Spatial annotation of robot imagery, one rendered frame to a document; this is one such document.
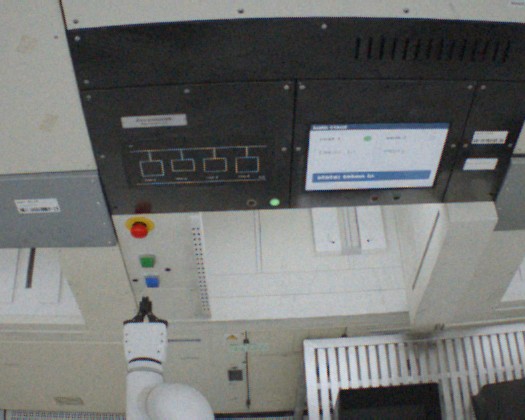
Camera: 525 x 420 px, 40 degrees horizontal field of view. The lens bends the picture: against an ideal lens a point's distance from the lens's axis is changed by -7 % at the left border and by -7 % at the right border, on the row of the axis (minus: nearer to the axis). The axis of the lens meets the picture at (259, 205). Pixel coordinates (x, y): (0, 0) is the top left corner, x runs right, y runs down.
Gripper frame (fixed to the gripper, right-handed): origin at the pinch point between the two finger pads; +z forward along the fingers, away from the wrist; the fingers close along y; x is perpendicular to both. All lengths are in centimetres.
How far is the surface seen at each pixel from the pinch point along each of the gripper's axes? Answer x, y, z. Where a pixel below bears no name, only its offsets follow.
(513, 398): -34, 98, -18
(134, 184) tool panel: 31.1, 1.1, 12.5
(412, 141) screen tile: 42, 58, 12
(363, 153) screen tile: 39, 48, 12
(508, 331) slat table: -44, 104, 8
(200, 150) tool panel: 41.3, 15.6, 12.5
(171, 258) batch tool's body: 0.0, 6.0, 13.1
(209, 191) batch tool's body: 27.5, 16.7, 12.5
